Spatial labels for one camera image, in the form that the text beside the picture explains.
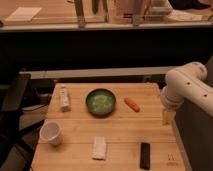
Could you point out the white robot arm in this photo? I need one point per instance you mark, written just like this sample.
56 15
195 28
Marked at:
186 82

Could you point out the green bowl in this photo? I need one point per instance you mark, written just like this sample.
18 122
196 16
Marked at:
100 102

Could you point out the white plastic bottle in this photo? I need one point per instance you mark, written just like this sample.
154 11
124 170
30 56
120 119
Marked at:
64 99

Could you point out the white folded cloth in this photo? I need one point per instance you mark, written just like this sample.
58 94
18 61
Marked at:
99 148

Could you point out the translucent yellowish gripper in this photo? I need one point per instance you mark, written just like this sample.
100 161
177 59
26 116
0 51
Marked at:
168 116

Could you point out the black rectangular remote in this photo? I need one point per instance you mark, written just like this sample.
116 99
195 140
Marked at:
145 156

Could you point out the white paper on shelf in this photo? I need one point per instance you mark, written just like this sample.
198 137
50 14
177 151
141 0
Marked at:
23 14

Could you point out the grey metal rail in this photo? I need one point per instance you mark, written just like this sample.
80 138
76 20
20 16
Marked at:
56 74

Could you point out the white paper cup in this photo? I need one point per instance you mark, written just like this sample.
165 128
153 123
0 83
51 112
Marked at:
50 133

